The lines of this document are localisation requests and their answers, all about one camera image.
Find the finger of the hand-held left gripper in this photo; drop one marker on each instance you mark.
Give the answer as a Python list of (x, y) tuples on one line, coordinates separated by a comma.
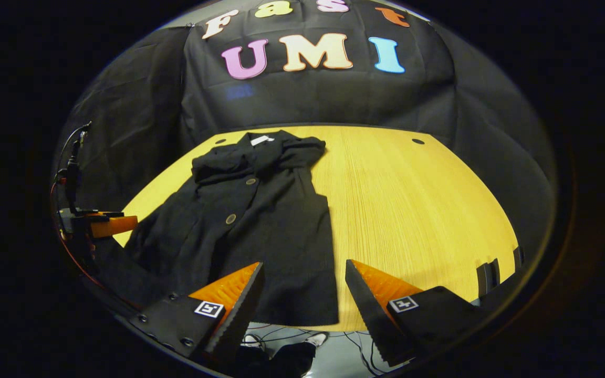
[(113, 226)]

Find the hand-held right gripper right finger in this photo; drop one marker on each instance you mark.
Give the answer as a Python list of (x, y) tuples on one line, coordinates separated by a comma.
[(368, 310)]

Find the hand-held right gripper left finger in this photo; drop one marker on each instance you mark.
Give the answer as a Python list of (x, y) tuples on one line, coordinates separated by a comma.
[(242, 302)]

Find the black buttoned garment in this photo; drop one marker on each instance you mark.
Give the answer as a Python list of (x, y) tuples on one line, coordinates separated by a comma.
[(260, 236)]

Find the person's white shoe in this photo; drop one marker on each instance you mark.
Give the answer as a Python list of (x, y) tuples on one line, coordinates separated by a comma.
[(316, 338), (252, 340)]

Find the person's dark trouser legs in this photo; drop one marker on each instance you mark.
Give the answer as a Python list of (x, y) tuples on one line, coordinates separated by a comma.
[(281, 362)]

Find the small dark upright block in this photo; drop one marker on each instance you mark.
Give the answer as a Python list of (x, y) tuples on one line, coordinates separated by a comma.
[(488, 278)]

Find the black backdrop cloth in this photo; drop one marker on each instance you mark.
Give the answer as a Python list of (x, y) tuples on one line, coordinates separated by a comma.
[(334, 100)]

